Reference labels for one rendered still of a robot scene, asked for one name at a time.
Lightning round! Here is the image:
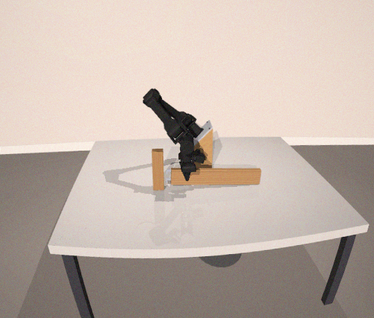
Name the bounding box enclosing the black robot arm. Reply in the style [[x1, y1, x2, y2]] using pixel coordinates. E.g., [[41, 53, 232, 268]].
[[143, 88, 205, 164]]

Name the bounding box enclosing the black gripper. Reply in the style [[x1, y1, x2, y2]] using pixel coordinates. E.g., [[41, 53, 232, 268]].
[[178, 149, 196, 181]]

